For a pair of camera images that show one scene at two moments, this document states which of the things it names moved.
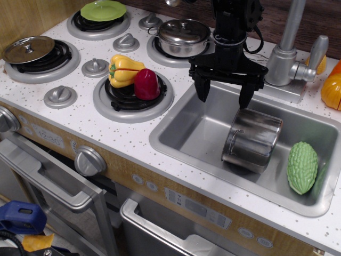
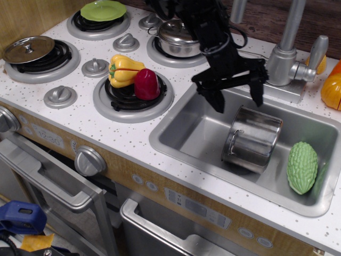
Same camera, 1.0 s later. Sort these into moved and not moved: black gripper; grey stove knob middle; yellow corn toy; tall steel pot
Moved: black gripper
Not moved: yellow corn toy; grey stove knob middle; tall steel pot
